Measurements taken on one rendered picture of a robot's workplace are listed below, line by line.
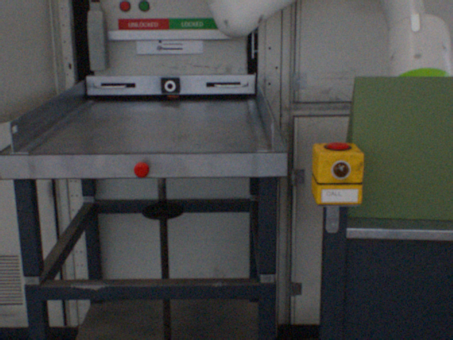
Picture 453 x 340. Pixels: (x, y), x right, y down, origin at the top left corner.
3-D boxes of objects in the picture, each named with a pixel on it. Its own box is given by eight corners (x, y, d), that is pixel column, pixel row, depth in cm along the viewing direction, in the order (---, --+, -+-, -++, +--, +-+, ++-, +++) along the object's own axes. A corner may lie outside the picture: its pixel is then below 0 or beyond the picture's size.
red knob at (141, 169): (148, 179, 129) (147, 164, 129) (133, 179, 129) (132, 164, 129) (151, 173, 134) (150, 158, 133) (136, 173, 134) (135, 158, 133)
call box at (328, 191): (361, 207, 111) (365, 152, 109) (317, 207, 111) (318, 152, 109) (352, 193, 119) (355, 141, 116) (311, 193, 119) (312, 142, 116)
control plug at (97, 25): (106, 71, 189) (102, 11, 184) (89, 71, 189) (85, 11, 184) (110, 67, 196) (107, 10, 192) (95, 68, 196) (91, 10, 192)
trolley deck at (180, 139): (288, 177, 134) (288, 150, 132) (-1, 179, 134) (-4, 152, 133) (267, 118, 199) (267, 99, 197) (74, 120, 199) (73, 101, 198)
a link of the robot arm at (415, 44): (458, 118, 134) (450, 48, 142) (455, 75, 121) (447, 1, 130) (395, 125, 138) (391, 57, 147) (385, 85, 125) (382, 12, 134)
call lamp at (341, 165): (351, 181, 109) (352, 162, 108) (331, 181, 109) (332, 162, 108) (350, 179, 110) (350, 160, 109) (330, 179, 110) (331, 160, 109)
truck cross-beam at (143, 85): (255, 93, 200) (255, 75, 199) (87, 95, 201) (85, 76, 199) (254, 91, 205) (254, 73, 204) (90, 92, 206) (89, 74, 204)
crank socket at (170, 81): (179, 94, 198) (178, 77, 196) (160, 94, 198) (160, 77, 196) (180, 92, 200) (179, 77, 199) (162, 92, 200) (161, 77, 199)
